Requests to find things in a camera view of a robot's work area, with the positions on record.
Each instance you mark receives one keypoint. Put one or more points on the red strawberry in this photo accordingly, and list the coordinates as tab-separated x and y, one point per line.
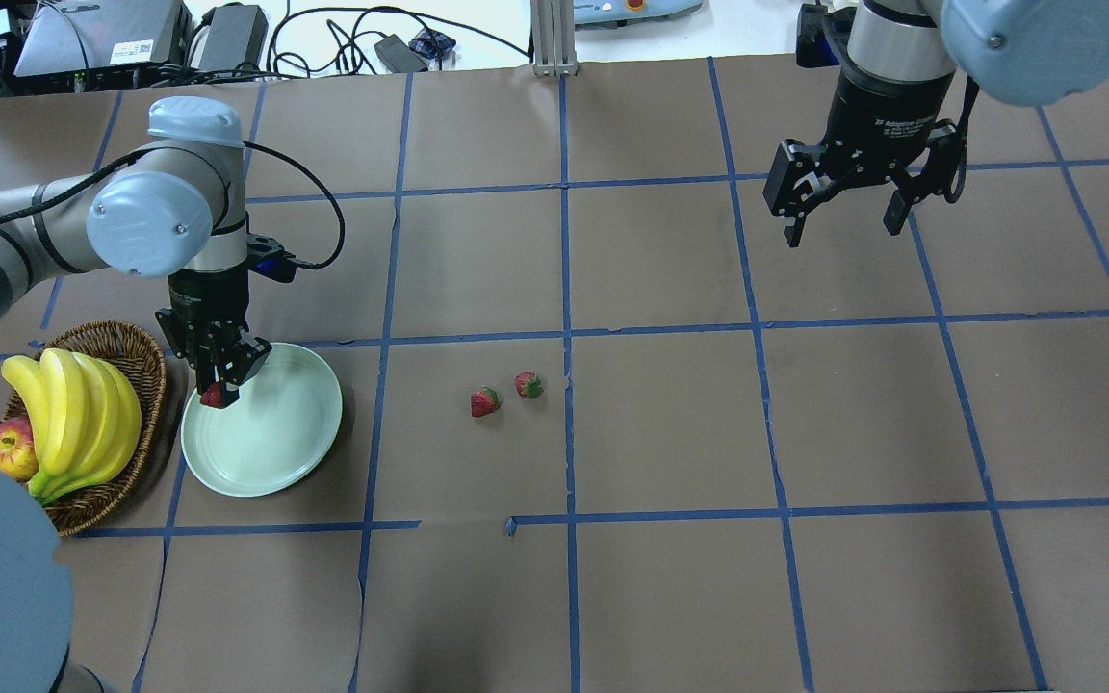
215	396
484	401
529	385

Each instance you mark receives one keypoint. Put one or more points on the red yellow apple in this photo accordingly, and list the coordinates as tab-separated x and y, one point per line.
18	455

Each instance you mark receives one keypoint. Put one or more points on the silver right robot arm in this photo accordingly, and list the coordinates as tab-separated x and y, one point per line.
910	73

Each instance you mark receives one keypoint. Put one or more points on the teach pendant tablet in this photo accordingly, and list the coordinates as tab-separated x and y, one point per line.
621	13

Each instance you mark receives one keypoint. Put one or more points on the black power adapter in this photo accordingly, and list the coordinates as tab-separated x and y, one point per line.
230	38

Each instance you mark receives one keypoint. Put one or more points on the aluminium frame post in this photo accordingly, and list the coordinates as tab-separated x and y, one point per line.
551	30

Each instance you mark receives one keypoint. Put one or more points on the woven wicker basket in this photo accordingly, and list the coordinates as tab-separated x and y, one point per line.
137	354

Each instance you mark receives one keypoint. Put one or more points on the light green plate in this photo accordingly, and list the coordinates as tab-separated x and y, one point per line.
284	422

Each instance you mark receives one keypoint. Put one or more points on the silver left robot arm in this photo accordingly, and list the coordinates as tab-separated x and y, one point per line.
172	208

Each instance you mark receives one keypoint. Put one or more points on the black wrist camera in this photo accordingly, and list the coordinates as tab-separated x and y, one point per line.
270	259

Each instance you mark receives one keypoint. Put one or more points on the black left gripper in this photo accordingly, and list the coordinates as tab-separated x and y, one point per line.
207	295

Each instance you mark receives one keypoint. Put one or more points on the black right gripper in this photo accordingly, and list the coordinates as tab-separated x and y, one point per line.
877	108

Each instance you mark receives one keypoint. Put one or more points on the yellow banana bunch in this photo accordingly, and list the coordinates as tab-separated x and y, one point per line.
87	419

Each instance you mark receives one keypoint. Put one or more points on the black computer case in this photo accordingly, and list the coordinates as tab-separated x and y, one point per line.
95	37

